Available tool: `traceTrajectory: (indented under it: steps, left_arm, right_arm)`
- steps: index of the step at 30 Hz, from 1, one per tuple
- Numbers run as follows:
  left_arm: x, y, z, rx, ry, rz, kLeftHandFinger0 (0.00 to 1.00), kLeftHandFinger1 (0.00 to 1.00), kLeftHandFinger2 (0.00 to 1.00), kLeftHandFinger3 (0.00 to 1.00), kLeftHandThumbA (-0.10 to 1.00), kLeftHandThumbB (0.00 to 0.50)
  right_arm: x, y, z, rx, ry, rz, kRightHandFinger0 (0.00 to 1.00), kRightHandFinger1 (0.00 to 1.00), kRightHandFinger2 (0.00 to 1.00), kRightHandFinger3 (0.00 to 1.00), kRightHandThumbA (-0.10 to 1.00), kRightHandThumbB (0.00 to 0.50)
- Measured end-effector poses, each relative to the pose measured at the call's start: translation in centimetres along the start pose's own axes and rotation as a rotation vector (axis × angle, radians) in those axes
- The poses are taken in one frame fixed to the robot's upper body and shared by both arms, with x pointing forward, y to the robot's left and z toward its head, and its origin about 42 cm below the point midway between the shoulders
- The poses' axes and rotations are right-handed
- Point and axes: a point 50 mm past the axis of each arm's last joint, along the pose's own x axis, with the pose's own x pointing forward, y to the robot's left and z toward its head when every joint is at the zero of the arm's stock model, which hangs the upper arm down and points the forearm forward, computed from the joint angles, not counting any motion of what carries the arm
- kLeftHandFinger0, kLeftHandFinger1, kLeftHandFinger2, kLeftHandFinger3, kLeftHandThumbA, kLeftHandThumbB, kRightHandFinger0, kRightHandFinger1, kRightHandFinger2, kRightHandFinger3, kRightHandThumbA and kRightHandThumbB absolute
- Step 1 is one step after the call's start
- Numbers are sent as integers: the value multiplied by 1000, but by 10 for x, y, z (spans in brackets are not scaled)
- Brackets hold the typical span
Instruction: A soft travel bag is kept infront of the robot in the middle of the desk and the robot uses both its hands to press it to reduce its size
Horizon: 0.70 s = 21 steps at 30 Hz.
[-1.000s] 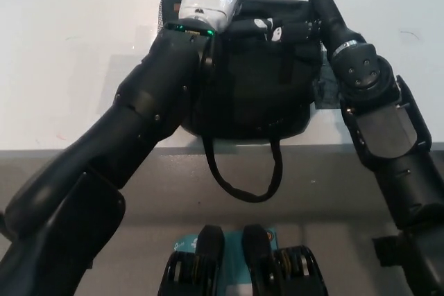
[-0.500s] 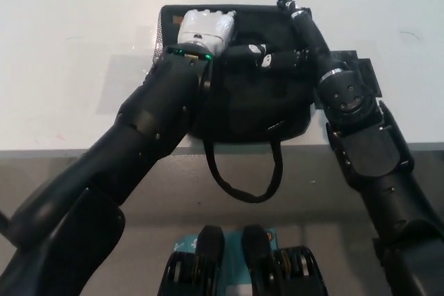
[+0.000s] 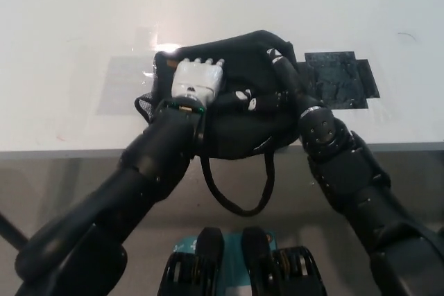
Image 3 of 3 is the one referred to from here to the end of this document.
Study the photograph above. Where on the black metal table leg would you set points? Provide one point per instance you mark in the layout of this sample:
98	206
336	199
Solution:
12	230

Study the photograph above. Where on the black soft travel bag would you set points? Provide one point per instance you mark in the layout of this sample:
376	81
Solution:
249	133

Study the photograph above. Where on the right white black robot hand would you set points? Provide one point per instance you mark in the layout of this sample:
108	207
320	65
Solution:
291	81

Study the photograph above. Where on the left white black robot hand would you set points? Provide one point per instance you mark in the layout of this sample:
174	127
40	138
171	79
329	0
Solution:
197	77

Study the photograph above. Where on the black tape patch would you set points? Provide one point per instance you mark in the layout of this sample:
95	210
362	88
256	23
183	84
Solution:
340	81

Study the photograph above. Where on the black teal robot torso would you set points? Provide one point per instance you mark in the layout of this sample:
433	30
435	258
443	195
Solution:
211	261

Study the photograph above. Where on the clear grey tape patch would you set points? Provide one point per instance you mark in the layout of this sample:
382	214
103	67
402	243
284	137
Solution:
121	84

